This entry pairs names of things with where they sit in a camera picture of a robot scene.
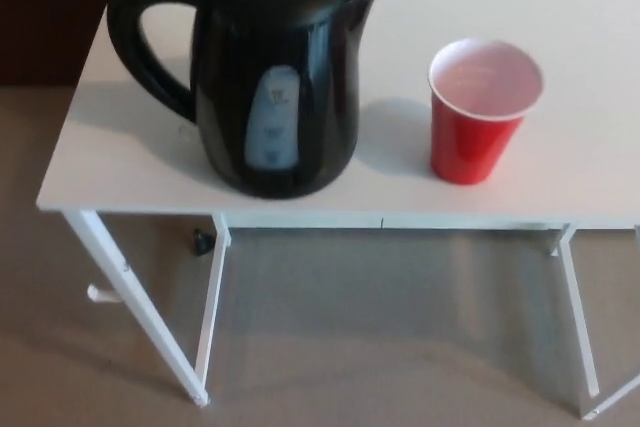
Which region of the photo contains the black electric kettle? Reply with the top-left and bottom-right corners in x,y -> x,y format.
106,0 -> 385,199

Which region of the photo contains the red plastic cup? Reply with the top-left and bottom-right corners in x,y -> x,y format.
428,37 -> 545,187

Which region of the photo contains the black plug on floor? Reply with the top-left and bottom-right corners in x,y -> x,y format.
192,228 -> 218,258

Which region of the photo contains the white hook on table leg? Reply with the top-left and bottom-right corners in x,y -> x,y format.
86,284 -> 124,306

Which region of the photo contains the dark brown cabinet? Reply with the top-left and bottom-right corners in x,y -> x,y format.
0,0 -> 129,89

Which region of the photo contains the white metal table leg frame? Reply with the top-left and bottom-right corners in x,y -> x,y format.
61,210 -> 232,408
548,223 -> 640,421

